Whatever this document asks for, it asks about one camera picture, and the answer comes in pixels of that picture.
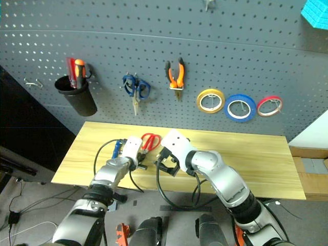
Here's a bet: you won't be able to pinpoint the black cup holder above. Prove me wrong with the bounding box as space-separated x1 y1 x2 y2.
54 74 98 117

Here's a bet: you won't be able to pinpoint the dark grey pegboard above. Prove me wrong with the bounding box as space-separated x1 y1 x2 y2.
0 0 328 144

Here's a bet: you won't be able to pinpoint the red tape roll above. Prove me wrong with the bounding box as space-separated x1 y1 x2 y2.
256 95 283 118

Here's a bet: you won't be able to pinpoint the orange plastic part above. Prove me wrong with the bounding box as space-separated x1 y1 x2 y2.
115 222 132 246

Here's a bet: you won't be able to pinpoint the blue handled scissors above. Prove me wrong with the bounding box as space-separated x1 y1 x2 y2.
121 73 151 116

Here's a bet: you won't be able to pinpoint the orange black handled screwdriver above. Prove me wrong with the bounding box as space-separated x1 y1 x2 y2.
74 58 86 90

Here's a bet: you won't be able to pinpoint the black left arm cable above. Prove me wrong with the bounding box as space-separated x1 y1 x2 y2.
93 138 145 193

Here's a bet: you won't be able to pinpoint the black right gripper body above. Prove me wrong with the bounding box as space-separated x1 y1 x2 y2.
159 147 180 177

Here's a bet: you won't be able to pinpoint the orange black handled pliers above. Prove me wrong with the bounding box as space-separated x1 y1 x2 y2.
165 57 186 101

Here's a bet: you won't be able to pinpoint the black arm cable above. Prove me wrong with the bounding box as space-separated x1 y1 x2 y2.
155 158 209 211
93 138 145 193

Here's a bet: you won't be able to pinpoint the black power adapter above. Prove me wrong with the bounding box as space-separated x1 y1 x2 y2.
7 211 21 225

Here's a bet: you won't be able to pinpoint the dark rounded shape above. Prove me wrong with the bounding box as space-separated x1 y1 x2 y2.
195 213 229 246
129 216 165 246

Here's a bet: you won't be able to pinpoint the blue tool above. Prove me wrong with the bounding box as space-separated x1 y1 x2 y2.
112 139 127 159

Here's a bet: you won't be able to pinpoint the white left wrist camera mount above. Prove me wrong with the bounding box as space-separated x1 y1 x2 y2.
121 135 143 163

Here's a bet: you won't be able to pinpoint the cyan foam block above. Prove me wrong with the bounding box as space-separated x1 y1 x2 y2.
300 0 328 29

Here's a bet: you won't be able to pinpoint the blue tape roll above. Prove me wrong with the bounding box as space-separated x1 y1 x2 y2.
224 94 257 122

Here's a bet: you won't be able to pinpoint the brown cardboard box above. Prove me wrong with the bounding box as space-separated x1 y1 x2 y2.
289 145 328 201

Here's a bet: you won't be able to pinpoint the white floor cable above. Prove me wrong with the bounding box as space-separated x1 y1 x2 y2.
10 221 58 246

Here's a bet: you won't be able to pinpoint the yellow tape roll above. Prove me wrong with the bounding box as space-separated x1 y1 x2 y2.
196 88 226 114

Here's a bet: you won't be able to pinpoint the black floor cable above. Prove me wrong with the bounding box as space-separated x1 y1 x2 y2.
0 179 88 231

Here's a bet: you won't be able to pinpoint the empty metal double hook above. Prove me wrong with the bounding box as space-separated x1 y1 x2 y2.
24 77 44 89

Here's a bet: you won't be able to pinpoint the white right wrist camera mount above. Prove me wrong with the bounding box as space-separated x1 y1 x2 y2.
160 129 198 173

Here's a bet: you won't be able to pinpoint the black cabinet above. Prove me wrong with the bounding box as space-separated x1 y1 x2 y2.
0 65 76 195

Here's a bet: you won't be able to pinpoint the red clear handled screwdriver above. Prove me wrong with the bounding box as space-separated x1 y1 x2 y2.
66 57 78 89

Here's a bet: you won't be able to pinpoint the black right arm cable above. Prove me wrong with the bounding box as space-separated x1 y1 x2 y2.
155 158 209 211

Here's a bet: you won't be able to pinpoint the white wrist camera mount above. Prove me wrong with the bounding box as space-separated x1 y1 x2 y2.
121 135 143 163
160 129 198 173

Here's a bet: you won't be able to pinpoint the red handled scissors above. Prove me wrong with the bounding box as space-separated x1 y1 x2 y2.
140 133 162 155

